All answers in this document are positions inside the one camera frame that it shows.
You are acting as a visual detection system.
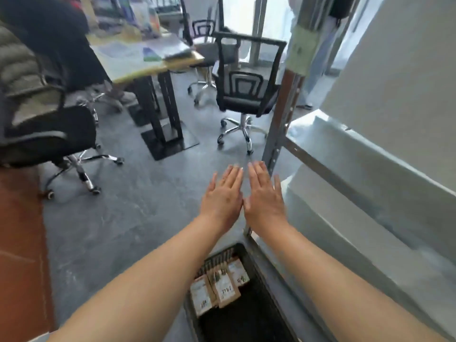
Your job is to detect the papers and booklets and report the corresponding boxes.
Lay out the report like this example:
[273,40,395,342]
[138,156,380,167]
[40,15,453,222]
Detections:
[95,32,195,63]

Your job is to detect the olive puffer jacket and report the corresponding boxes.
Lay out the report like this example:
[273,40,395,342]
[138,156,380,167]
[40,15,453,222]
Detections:
[0,20,68,128]

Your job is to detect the person's left hand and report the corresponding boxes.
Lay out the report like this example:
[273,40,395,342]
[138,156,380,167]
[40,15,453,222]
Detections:
[199,164,245,230]

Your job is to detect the person's left forearm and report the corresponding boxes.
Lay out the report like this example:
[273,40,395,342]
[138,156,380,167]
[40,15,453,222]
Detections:
[46,214,233,342]

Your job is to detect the person's right forearm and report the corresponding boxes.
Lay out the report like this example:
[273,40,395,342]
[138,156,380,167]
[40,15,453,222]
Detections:
[249,219,451,342]

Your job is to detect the grey metal shelving rack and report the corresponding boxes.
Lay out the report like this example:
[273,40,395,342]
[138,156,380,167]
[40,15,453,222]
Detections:
[243,0,456,342]

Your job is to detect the green paper note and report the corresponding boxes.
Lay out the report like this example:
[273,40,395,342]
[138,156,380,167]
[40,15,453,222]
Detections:
[285,26,322,77]

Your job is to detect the person's right hand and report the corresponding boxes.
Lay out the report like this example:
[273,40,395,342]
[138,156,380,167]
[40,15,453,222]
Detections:
[243,161,289,235]

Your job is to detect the tall white foam block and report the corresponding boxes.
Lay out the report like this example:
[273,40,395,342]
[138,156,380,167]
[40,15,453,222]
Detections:
[322,0,456,192]

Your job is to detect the yellow-edged table black legs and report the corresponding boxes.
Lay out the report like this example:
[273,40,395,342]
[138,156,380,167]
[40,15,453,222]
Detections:
[87,28,206,161]

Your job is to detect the black padded office chair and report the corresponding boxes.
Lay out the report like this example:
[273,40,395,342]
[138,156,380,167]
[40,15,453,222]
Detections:
[0,57,125,200]

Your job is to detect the black mesh office chair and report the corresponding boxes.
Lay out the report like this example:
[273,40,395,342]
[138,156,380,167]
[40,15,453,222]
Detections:
[182,19,219,104]
[213,31,288,156]

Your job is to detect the black box on rack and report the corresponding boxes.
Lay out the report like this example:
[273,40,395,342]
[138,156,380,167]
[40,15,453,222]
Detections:
[328,0,357,19]

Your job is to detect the brown paper packet white label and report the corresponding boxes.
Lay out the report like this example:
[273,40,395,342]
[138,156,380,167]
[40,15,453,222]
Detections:
[190,274,218,317]
[227,258,251,288]
[209,270,242,309]

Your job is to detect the shelf of books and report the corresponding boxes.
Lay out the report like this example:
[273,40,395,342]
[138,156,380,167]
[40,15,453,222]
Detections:
[79,0,162,37]

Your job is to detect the black plastic basket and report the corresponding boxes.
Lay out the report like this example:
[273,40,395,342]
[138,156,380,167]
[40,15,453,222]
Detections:
[183,243,304,342]

